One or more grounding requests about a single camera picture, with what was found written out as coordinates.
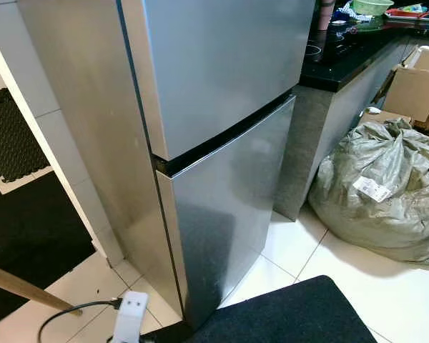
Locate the grey-green woven sack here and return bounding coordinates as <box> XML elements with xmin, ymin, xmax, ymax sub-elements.
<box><xmin>307</xmin><ymin>118</ymin><xmax>429</xmax><ymax>267</ymax></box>

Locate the red tray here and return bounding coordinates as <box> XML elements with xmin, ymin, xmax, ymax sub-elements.
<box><xmin>385</xmin><ymin>7</ymin><xmax>429</xmax><ymax>21</ymax></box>

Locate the brown cardboard box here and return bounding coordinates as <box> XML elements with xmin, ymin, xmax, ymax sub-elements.
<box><xmin>375</xmin><ymin>45</ymin><xmax>429</xmax><ymax>133</ymax></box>

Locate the black topped kitchen counter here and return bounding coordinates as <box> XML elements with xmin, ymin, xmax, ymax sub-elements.
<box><xmin>274</xmin><ymin>14</ymin><xmax>429</xmax><ymax>222</ymax></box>

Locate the short silver fridge door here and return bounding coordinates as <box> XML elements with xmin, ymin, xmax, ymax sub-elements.
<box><xmin>120</xmin><ymin>0</ymin><xmax>317</xmax><ymax>161</ymax></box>

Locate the silver fridge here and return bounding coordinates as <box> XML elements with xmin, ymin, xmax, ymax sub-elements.
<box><xmin>14</xmin><ymin>0</ymin><xmax>317</xmax><ymax>331</ymax></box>

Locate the brown cylindrical container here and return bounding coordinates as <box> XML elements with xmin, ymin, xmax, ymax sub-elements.
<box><xmin>318</xmin><ymin>0</ymin><xmax>337</xmax><ymax>31</ymax></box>

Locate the green plastic basket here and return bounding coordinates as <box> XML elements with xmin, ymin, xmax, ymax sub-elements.
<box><xmin>350</xmin><ymin>0</ymin><xmax>394</xmax><ymax>17</ymax></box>

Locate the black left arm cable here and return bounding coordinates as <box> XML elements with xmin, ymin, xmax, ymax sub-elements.
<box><xmin>37</xmin><ymin>299</ymin><xmax>122</xmax><ymax>343</ymax></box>

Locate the dark speckled doormat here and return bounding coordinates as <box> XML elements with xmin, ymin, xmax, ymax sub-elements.
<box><xmin>189</xmin><ymin>275</ymin><xmax>378</xmax><ymax>343</ymax></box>

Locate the tall silver fridge door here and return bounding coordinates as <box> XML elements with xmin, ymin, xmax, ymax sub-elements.
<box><xmin>155</xmin><ymin>95</ymin><xmax>297</xmax><ymax>331</ymax></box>

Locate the black textured foam mat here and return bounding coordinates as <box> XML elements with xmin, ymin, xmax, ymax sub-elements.
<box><xmin>0</xmin><ymin>87</ymin><xmax>51</xmax><ymax>183</ymax></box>

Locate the black floor mat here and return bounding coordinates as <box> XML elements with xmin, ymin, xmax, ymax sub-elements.
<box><xmin>0</xmin><ymin>171</ymin><xmax>97</xmax><ymax>328</ymax></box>

